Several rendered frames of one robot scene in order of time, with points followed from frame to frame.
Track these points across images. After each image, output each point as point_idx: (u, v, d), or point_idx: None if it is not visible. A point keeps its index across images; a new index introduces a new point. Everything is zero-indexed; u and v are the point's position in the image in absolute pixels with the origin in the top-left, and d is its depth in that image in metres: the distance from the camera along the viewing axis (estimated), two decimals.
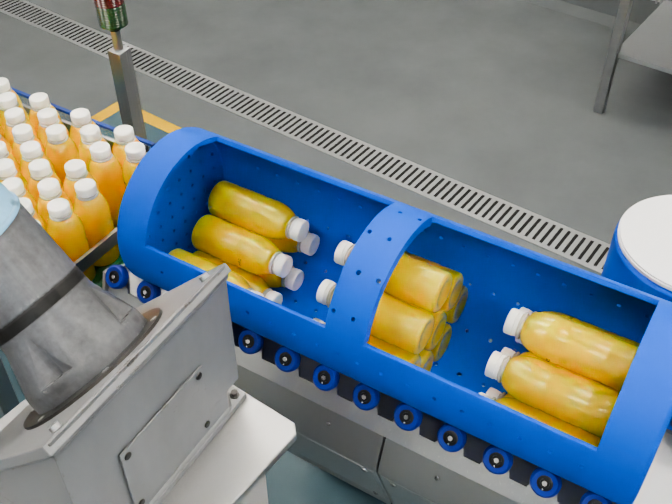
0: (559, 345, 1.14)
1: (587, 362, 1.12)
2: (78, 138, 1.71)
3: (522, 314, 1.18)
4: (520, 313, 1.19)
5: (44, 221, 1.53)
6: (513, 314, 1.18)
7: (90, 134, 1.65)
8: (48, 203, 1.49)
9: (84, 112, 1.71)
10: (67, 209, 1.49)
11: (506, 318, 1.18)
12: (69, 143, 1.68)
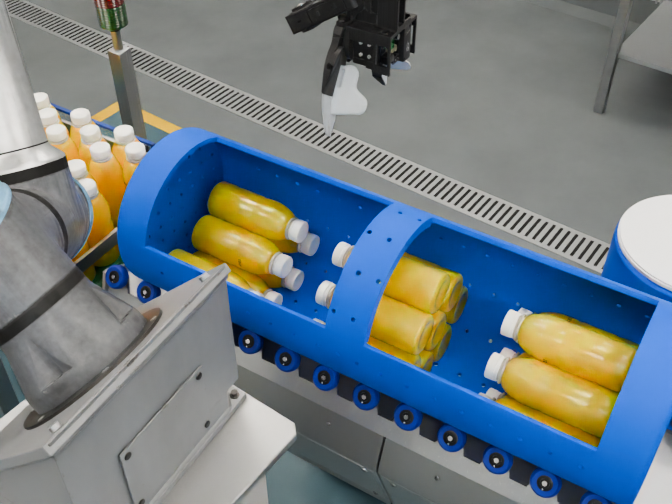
0: (557, 344, 1.14)
1: (585, 361, 1.13)
2: (78, 138, 1.72)
3: (519, 315, 1.19)
4: (517, 314, 1.19)
5: None
6: (511, 315, 1.19)
7: (90, 134, 1.65)
8: None
9: (84, 112, 1.71)
10: None
11: (504, 319, 1.19)
12: (69, 143, 1.68)
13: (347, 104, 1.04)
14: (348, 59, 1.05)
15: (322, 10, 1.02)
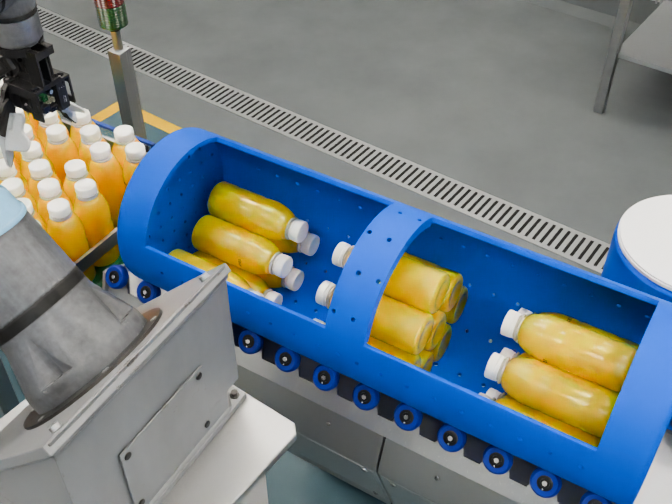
0: (557, 344, 1.14)
1: (585, 361, 1.13)
2: (78, 138, 1.72)
3: (519, 315, 1.19)
4: (517, 314, 1.19)
5: (44, 221, 1.53)
6: (511, 315, 1.19)
7: (90, 134, 1.65)
8: (48, 203, 1.49)
9: (84, 112, 1.71)
10: (67, 209, 1.49)
11: (504, 319, 1.19)
12: (69, 143, 1.68)
13: (17, 143, 1.31)
14: (21, 107, 1.33)
15: None
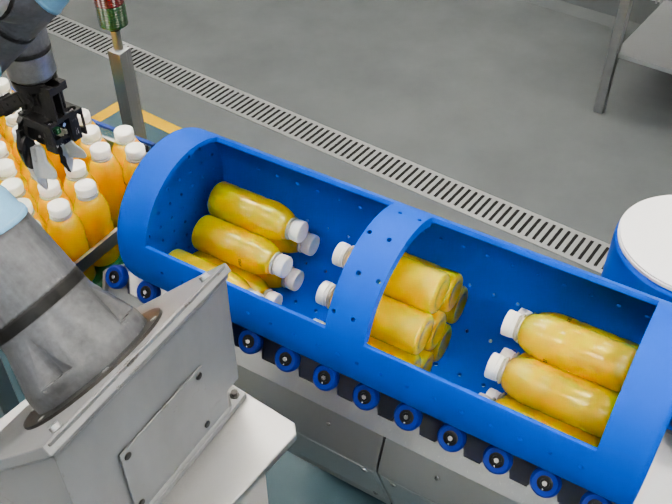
0: (557, 344, 1.14)
1: (585, 361, 1.13)
2: (78, 138, 1.72)
3: (519, 315, 1.19)
4: (517, 314, 1.19)
5: (44, 221, 1.53)
6: (511, 315, 1.19)
7: (90, 134, 1.65)
8: (48, 203, 1.49)
9: (84, 112, 1.71)
10: (67, 209, 1.49)
11: (504, 319, 1.19)
12: None
13: (45, 172, 1.39)
14: (35, 138, 1.38)
15: (9, 103, 1.35)
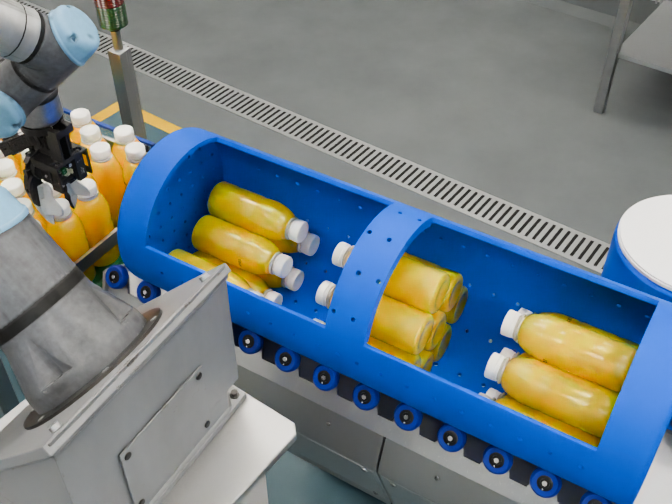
0: (557, 344, 1.14)
1: (585, 361, 1.13)
2: (78, 138, 1.72)
3: (519, 315, 1.19)
4: (517, 314, 1.19)
5: (44, 221, 1.53)
6: (511, 315, 1.19)
7: (90, 134, 1.65)
8: None
9: (84, 112, 1.71)
10: (67, 209, 1.49)
11: (504, 319, 1.19)
12: None
13: (52, 209, 1.44)
14: (42, 177, 1.43)
15: (16, 144, 1.39)
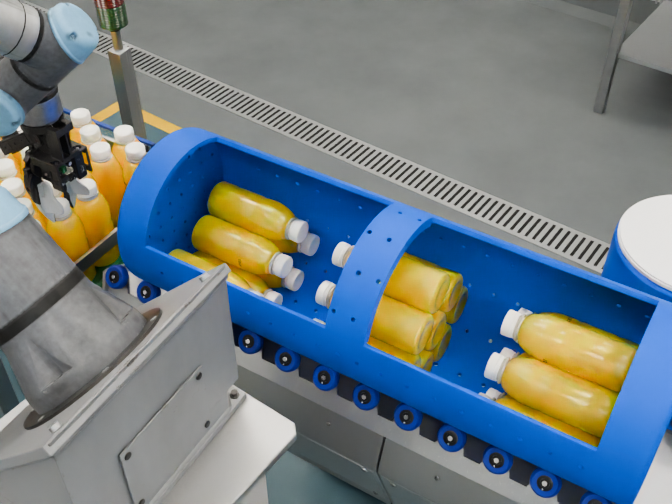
0: (557, 344, 1.14)
1: (585, 361, 1.13)
2: (78, 138, 1.72)
3: (519, 315, 1.19)
4: (517, 314, 1.19)
5: (44, 221, 1.53)
6: (511, 315, 1.19)
7: (90, 134, 1.65)
8: None
9: (84, 112, 1.71)
10: (67, 209, 1.49)
11: (504, 319, 1.19)
12: None
13: (52, 208, 1.44)
14: (42, 175, 1.42)
15: (16, 142, 1.39)
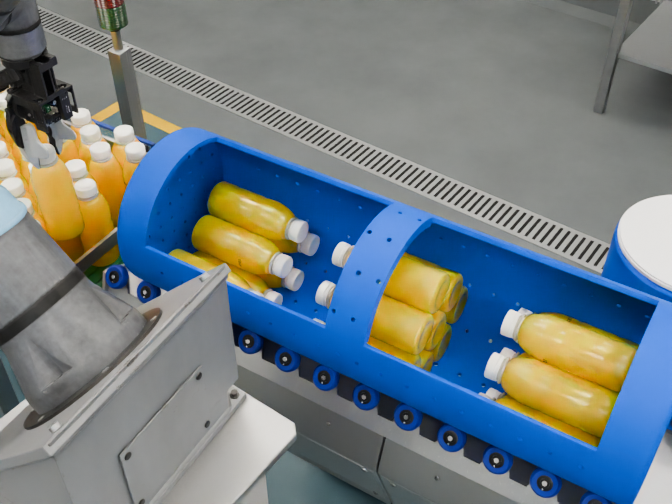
0: (557, 344, 1.14)
1: (585, 361, 1.13)
2: (78, 138, 1.72)
3: (519, 315, 1.19)
4: (517, 314, 1.19)
5: (44, 221, 1.53)
6: (511, 315, 1.19)
7: (90, 134, 1.65)
8: None
9: (84, 112, 1.71)
10: (52, 155, 1.41)
11: (504, 319, 1.19)
12: (69, 143, 1.68)
13: (36, 152, 1.36)
14: (25, 117, 1.35)
15: None
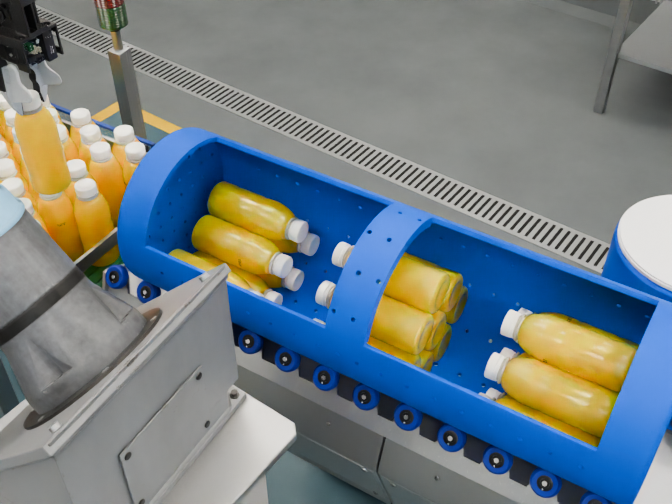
0: (557, 344, 1.14)
1: (585, 361, 1.13)
2: (78, 138, 1.72)
3: (519, 315, 1.19)
4: (517, 314, 1.19)
5: (44, 221, 1.53)
6: (511, 315, 1.19)
7: (90, 134, 1.65)
8: None
9: (84, 112, 1.71)
10: (36, 101, 1.34)
11: (504, 319, 1.19)
12: (69, 143, 1.68)
13: (19, 95, 1.29)
14: (7, 58, 1.27)
15: None
